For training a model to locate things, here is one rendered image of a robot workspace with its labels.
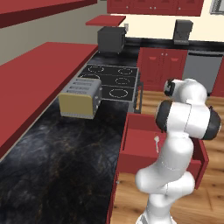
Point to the large red wall cupboard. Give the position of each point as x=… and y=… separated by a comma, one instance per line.
x=38, y=84

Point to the black hob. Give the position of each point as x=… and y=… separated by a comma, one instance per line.
x=112, y=81

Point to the grey dishwasher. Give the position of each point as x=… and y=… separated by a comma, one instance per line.
x=201, y=70

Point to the black microwave oven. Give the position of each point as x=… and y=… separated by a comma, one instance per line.
x=110, y=39

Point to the yellow and silver toaster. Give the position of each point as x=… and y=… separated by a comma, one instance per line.
x=80, y=99

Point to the open red drawer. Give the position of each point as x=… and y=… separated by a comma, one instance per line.
x=140, y=145

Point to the red wall shelf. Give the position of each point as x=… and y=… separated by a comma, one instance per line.
x=105, y=20

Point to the red base cupboards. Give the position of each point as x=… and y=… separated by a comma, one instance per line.
x=162, y=68

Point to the red wall cupboards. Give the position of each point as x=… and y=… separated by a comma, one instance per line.
x=154, y=6

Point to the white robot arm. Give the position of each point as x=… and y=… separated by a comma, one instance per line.
x=178, y=145

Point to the black coffee machine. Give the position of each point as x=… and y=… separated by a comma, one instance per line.
x=182, y=31

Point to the metallic utensil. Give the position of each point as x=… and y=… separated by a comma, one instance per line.
x=156, y=143

